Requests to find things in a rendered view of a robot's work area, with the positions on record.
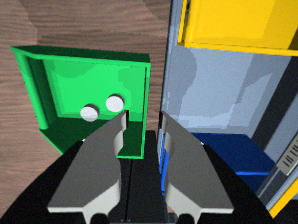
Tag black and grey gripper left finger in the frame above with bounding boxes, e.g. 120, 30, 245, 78
0, 109, 129, 224

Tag yellow flat bar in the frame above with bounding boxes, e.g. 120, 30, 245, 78
269, 176, 298, 218

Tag green bin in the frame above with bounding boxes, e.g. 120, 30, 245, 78
9, 45, 151, 159

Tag white round disc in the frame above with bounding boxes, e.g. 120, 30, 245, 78
106, 94, 124, 112
80, 104, 100, 122

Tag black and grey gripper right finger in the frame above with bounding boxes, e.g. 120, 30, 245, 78
159, 111, 277, 224

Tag yellow open bin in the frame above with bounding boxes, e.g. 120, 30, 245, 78
177, 0, 298, 56

